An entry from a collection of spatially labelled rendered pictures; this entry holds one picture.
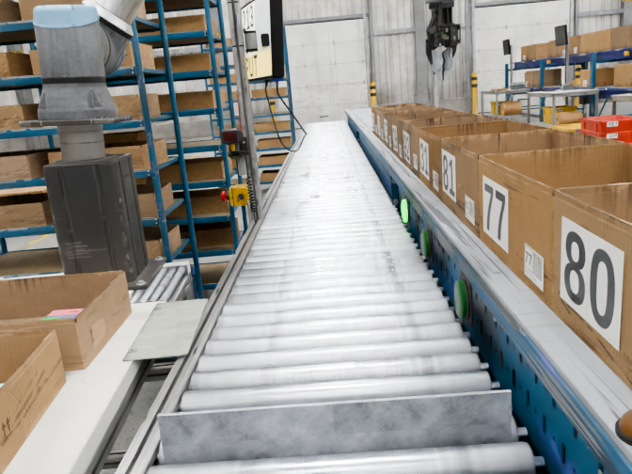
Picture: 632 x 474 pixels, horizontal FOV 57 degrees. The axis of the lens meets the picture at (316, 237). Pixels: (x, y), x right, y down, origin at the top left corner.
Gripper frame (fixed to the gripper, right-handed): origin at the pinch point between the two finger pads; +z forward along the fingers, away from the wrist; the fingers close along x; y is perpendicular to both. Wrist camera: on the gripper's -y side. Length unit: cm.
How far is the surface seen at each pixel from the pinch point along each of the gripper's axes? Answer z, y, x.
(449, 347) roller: 44, 83, -28
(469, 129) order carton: 17.7, -11.2, 12.3
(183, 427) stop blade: 39, 105, -71
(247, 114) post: 7, -42, -58
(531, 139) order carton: 17.5, 28.4, 13.9
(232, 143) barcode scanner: 16, -34, -65
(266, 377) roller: 44, 85, -60
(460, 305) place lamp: 38, 80, -25
